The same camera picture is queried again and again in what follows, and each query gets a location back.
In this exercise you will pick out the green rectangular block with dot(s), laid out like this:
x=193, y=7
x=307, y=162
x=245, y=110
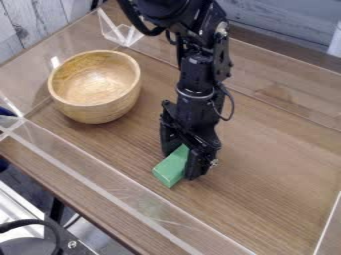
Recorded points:
x=170, y=169

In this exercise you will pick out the blue object at left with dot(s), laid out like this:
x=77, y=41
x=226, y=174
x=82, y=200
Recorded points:
x=6, y=112

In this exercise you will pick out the clear acrylic corner bracket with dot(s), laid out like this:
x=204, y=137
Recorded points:
x=117, y=28

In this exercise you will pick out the black table leg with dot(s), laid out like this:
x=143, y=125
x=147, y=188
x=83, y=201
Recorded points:
x=57, y=210

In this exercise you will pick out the grey metal bracket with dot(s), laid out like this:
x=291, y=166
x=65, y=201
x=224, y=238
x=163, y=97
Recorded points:
x=71, y=245

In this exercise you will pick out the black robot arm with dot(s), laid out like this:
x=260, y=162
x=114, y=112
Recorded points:
x=196, y=26

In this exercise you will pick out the light wooden bowl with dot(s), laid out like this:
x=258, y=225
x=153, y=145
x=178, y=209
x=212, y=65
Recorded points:
x=95, y=86

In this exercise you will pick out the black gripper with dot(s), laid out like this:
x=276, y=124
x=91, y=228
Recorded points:
x=188, y=123

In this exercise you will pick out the clear acrylic front barrier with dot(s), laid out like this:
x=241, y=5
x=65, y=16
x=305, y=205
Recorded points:
x=97, y=166

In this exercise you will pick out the white object at right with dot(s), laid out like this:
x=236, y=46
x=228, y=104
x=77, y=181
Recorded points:
x=335, y=46

